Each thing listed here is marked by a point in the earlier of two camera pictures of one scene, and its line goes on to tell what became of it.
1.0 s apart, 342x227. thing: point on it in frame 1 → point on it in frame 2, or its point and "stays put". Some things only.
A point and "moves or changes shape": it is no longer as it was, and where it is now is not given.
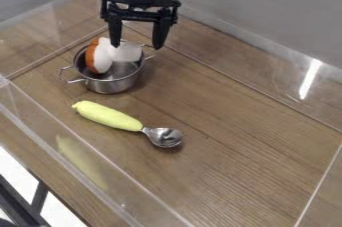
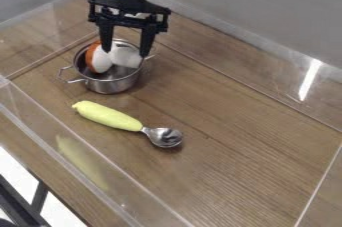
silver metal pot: [116, 81] stays put
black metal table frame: [25, 213] stays put
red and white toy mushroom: [102, 54] moves or changes shape
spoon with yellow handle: [164, 136] stays put
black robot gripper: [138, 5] → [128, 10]
